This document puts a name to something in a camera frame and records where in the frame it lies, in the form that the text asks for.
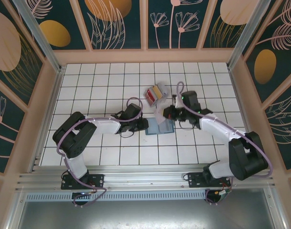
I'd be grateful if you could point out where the grey metal sheet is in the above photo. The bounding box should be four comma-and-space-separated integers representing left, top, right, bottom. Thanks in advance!
15, 200, 283, 229

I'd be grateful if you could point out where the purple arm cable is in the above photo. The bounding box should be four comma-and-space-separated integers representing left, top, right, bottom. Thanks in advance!
56, 96, 143, 207
176, 82, 273, 206

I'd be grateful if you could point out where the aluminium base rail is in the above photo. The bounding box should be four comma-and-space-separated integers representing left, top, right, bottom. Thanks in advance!
15, 164, 277, 191

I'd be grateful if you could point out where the teal card holder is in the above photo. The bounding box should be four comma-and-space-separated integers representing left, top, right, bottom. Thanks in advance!
144, 116, 175, 137

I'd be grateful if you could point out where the aluminium corner post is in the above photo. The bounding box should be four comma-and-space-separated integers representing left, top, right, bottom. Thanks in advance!
227, 0, 272, 70
12, 0, 65, 72

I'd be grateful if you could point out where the white printed credit card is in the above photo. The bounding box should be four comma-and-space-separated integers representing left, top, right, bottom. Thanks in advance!
154, 107, 169, 125

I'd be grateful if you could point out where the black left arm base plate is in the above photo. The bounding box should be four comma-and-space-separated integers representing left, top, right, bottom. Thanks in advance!
61, 173, 105, 190

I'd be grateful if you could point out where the slotted grey cable duct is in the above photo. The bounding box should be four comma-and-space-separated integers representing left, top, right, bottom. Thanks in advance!
25, 190, 209, 201

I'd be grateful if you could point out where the clear acrylic card box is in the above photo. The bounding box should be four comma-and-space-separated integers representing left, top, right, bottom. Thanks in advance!
143, 82, 169, 108

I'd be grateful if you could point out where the black round cable port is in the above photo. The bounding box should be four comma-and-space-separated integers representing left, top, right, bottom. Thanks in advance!
205, 188, 231, 205
71, 190, 93, 208

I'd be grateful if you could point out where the aluminium side rail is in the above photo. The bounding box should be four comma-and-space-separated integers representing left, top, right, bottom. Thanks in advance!
30, 69, 65, 172

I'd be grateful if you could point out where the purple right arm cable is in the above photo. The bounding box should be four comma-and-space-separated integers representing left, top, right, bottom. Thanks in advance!
176, 82, 273, 206

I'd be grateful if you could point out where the yellow card stack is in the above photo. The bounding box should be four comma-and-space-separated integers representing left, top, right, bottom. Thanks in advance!
151, 85, 163, 100

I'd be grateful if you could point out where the red card stack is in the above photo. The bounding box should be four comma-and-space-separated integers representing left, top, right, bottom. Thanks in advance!
145, 88, 157, 105

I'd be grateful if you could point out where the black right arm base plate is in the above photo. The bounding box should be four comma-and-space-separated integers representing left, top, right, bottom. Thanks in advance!
187, 172, 231, 189

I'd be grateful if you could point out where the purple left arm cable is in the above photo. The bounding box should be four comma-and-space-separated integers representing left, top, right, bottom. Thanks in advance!
56, 96, 143, 207

